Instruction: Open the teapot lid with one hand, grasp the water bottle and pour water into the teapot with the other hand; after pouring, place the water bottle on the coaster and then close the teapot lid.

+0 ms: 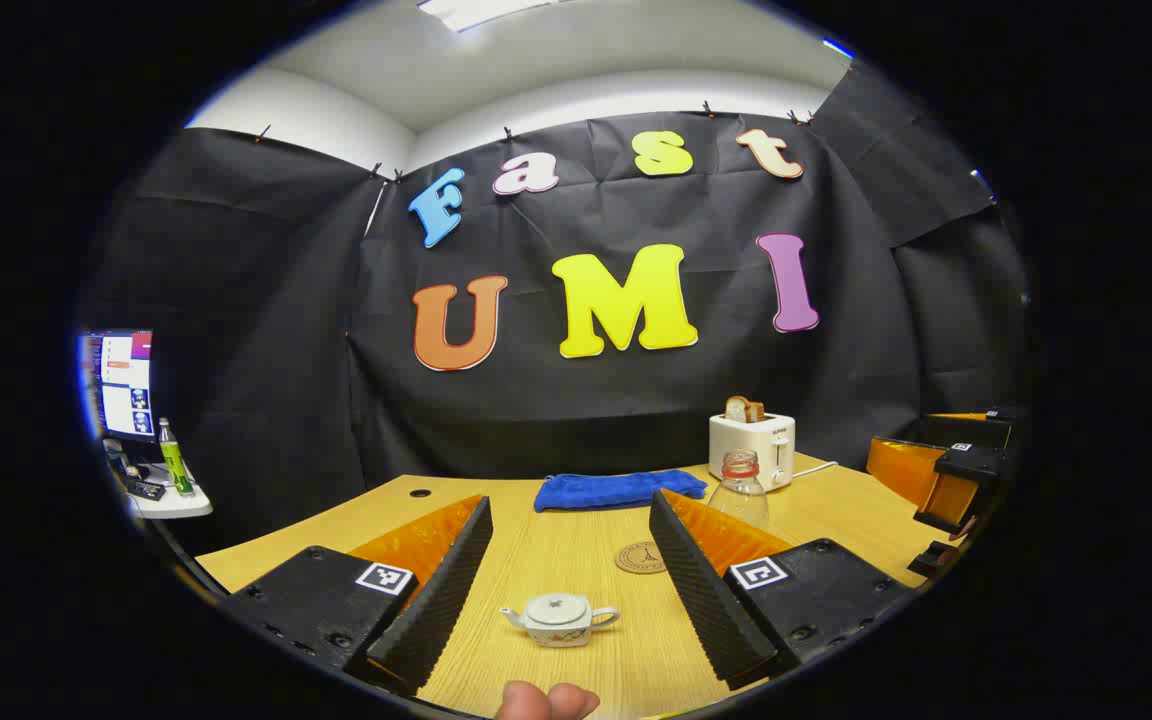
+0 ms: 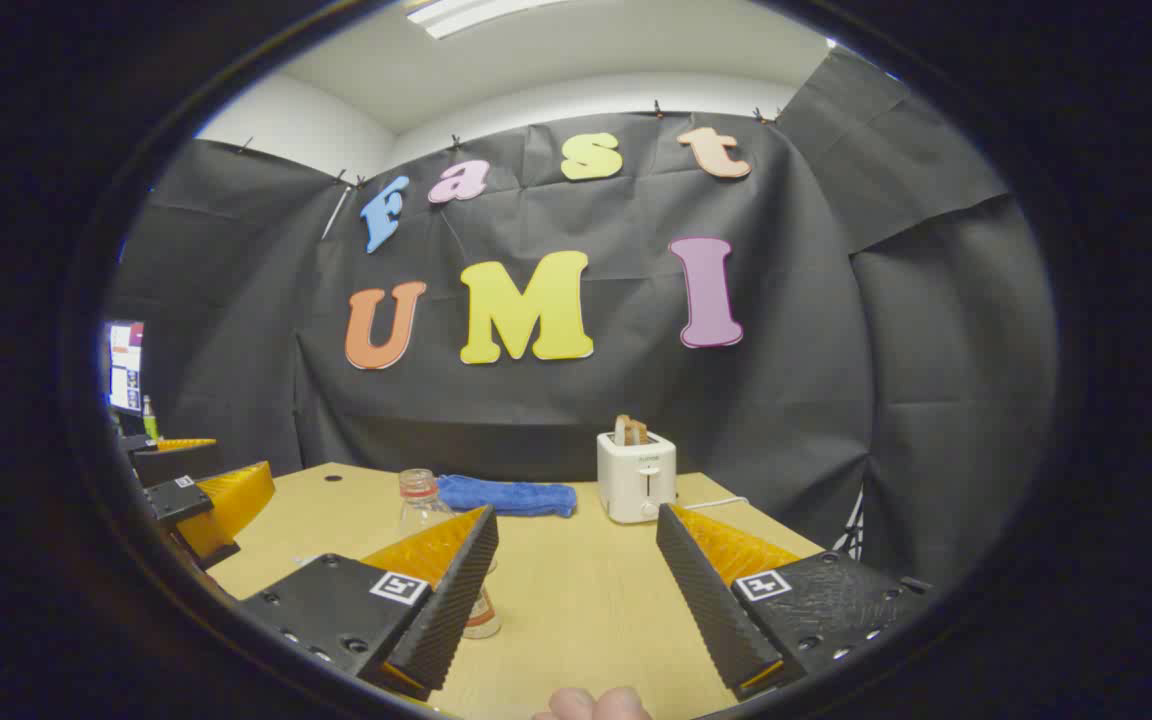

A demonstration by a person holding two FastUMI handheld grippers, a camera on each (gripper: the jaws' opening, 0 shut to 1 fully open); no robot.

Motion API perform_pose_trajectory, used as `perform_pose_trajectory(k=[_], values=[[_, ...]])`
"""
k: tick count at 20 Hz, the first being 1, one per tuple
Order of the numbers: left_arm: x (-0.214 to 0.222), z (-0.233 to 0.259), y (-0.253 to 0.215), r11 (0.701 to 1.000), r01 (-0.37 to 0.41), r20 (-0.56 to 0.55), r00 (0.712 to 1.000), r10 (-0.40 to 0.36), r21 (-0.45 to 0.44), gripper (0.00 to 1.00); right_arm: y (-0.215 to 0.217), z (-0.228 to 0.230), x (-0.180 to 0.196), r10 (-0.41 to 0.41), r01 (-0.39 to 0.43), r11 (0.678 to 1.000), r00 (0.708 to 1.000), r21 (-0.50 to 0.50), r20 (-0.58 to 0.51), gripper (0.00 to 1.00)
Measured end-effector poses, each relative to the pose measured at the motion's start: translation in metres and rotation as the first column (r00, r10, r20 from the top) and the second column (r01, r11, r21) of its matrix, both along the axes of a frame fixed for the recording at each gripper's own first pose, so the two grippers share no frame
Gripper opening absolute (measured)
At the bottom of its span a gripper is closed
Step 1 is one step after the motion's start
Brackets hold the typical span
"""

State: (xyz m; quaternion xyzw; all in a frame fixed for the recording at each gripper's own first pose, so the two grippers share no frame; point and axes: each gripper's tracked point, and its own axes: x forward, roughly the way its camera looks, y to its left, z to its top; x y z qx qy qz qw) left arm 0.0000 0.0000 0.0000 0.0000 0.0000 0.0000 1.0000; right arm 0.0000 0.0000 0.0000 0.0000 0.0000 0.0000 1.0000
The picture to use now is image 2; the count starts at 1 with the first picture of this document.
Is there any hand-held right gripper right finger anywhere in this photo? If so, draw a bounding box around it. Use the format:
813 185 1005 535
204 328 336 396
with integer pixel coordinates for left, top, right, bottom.
656 503 937 701

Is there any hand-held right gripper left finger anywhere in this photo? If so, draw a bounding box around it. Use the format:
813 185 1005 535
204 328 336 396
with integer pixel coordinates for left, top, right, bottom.
236 505 500 701

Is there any clear plastic water bottle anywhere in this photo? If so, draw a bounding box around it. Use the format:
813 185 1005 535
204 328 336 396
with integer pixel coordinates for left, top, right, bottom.
396 468 503 641

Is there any computer monitor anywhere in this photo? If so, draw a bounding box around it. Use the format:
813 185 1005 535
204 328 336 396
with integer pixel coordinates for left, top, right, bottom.
104 320 147 416

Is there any blue towel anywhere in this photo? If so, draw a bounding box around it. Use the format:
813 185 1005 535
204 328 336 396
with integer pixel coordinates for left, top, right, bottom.
436 474 578 519

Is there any white toaster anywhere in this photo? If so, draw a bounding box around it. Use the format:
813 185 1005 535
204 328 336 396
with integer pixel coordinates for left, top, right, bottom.
596 430 678 525

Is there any black backdrop cloth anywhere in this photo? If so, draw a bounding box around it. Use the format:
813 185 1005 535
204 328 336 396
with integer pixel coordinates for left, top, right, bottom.
101 45 1059 601

